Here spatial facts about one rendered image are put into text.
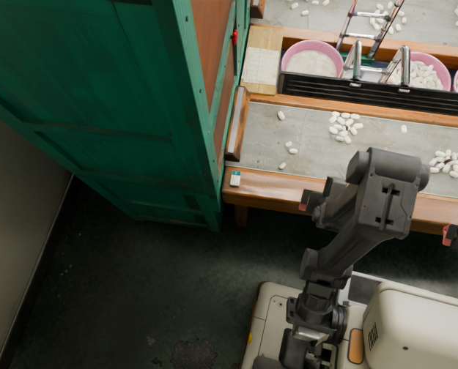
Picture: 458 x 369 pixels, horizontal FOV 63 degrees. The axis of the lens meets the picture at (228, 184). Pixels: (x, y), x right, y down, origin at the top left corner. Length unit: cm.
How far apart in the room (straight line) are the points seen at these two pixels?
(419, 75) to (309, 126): 54
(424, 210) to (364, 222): 101
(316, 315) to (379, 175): 44
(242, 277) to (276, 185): 83
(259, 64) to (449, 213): 96
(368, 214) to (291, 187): 89
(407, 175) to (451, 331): 38
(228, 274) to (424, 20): 158
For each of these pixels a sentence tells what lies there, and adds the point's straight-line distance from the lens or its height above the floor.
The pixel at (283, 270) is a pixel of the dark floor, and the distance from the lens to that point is 218.
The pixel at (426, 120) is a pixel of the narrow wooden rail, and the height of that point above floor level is 76.
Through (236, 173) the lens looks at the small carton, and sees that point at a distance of 145.
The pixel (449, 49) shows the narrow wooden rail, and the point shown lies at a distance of 196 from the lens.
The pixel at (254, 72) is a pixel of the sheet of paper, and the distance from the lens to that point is 166.
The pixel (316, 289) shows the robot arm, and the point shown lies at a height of 125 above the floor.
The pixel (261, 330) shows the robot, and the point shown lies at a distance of 189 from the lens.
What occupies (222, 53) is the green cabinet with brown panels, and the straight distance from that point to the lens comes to 111.
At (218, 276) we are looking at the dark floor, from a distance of 217.
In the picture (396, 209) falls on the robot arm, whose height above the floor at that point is 161.
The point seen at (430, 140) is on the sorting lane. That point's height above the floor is 74.
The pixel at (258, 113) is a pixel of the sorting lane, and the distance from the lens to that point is 161.
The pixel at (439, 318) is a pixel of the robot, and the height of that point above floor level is 136.
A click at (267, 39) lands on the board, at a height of 78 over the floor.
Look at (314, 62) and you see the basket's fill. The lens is 178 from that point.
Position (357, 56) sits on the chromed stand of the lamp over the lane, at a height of 112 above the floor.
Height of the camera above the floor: 216
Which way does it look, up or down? 73 degrees down
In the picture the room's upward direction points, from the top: 6 degrees counter-clockwise
